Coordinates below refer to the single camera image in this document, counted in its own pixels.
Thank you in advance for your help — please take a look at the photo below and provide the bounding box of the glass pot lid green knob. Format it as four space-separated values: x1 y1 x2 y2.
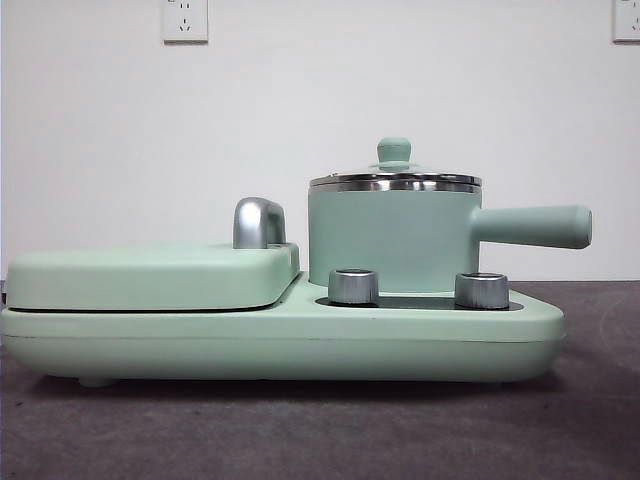
308 137 482 185

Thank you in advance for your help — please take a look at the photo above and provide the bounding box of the silver control dial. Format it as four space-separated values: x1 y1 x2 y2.
453 271 510 308
327 268 380 305

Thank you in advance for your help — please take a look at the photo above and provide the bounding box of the mint green breakfast machine base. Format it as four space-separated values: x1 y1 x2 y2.
0 287 567 389

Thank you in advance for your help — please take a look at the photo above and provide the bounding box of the mint green griddle cover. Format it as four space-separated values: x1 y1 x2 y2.
5 240 303 311

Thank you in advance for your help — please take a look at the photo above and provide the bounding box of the mint green pot with handle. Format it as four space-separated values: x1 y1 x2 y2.
307 174 594 294

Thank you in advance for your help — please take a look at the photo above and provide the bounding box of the silver griddle cover handle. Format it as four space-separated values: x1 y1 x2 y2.
233 197 287 250

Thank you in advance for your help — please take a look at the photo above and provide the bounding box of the white wall socket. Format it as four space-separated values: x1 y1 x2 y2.
162 0 210 45
612 0 640 44

